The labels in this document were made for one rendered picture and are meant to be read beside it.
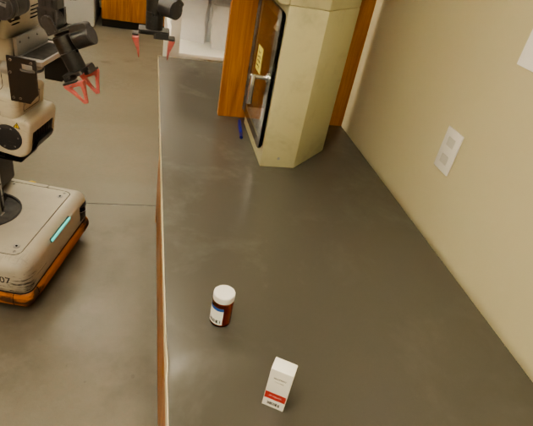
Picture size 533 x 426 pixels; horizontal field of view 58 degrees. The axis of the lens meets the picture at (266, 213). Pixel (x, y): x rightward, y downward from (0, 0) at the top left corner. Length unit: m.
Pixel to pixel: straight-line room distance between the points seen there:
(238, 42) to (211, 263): 0.89
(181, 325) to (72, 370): 1.18
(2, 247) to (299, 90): 1.38
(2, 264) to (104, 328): 0.48
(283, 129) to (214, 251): 0.50
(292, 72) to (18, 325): 1.53
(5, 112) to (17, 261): 0.58
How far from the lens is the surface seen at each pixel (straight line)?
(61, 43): 1.65
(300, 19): 1.34
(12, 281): 2.17
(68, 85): 1.63
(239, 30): 1.70
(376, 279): 1.15
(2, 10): 1.68
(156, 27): 1.75
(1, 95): 1.98
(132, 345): 2.13
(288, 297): 1.02
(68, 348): 2.14
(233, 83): 1.75
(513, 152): 1.18
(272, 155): 1.47
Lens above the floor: 1.62
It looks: 33 degrees down
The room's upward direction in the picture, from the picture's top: 12 degrees clockwise
